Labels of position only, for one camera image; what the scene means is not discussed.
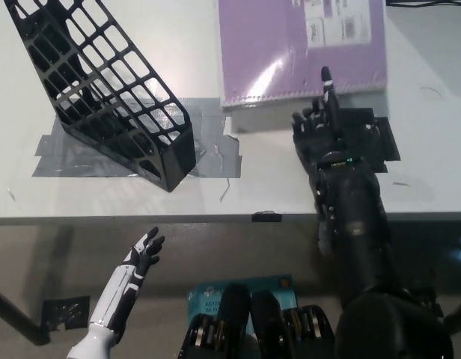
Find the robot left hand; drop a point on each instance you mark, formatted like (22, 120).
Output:
(118, 295)

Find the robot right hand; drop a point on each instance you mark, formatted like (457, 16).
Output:
(320, 146)

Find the purple spiral notebook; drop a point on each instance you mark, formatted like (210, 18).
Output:
(271, 56)

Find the black lattice file shelf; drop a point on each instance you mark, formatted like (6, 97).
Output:
(178, 161)

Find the black ribbed robot torso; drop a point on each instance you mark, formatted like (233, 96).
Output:
(268, 329)

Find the black floor tape patch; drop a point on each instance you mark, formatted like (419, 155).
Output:
(425, 299)
(66, 314)

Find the black tape square patch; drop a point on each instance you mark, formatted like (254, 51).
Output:
(384, 138)

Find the small black tape strip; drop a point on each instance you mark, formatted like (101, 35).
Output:
(267, 217)

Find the black table leg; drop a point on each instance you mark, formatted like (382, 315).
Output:
(17, 318)

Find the grey duct tape patch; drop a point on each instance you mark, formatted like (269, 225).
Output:
(215, 157)

